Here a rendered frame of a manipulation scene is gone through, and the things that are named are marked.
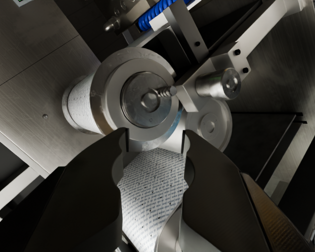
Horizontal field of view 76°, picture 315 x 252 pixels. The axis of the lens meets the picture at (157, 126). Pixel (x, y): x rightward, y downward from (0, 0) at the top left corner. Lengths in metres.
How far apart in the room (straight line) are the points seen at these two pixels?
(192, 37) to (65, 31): 0.38
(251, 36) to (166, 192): 0.31
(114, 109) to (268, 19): 0.32
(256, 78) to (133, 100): 0.43
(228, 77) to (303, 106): 0.39
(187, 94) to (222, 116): 0.13
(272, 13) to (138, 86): 0.30
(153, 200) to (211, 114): 0.19
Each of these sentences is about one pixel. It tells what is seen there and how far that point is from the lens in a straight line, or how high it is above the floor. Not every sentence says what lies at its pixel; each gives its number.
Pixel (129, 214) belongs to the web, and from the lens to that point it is 0.45.
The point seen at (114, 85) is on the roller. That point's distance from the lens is 0.27.
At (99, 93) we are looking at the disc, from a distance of 0.27.
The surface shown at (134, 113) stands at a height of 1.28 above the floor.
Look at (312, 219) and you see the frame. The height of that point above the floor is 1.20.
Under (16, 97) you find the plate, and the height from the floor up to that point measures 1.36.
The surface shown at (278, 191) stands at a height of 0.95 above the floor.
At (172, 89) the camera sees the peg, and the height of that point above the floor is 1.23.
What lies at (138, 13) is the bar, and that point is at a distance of 0.54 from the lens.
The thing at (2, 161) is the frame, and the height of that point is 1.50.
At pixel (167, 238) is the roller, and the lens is 0.38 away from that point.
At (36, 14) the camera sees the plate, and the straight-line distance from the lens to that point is 0.63.
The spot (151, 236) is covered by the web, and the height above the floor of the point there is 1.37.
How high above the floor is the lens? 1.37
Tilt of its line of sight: 21 degrees down
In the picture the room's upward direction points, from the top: 136 degrees counter-clockwise
